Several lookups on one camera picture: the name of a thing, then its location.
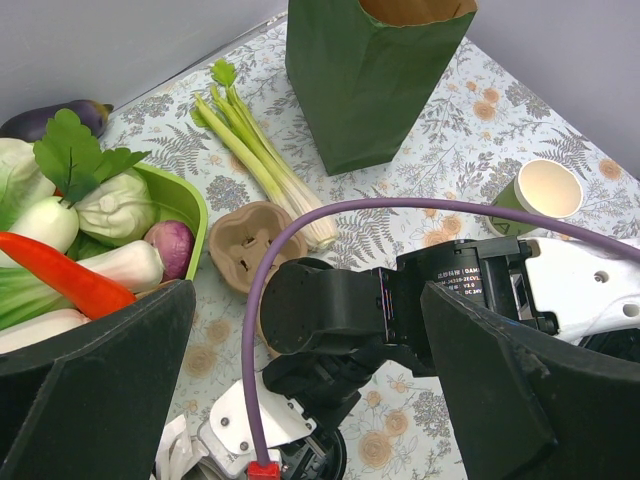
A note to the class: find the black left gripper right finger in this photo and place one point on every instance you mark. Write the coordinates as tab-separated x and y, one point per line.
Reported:
525	405

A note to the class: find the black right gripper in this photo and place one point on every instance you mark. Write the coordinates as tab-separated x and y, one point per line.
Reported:
332	329

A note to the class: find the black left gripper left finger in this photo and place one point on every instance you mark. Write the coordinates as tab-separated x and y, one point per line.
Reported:
92	403

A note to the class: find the single green paper cup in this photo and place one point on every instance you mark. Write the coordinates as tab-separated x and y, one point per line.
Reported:
542	187

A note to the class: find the black coffee cup lid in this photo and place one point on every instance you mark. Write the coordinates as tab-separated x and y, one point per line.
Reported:
320	456

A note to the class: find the white daikon radish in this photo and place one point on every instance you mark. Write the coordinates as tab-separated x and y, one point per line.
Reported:
40	328

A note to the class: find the red carrot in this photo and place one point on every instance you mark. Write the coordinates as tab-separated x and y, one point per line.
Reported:
94	295

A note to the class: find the brown cardboard cup carrier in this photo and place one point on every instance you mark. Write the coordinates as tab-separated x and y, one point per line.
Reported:
239	240

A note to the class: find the green bok choy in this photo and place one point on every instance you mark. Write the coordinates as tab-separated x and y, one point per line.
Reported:
24	297

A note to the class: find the purple onion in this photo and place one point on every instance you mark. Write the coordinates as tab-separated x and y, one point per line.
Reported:
174	242

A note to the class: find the pale green cabbage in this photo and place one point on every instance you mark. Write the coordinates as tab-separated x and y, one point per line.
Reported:
119	211

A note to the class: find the green vegetable tray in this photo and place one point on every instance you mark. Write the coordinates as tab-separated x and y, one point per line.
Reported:
177	199

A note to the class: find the floral table mat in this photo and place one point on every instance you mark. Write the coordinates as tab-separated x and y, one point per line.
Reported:
478	128

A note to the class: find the celery stalk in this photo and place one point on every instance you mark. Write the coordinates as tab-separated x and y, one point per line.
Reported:
230	119

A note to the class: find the green paper bag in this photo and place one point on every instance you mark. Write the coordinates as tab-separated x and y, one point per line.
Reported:
362	71

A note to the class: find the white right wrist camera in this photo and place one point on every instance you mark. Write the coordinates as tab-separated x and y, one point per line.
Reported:
226	433

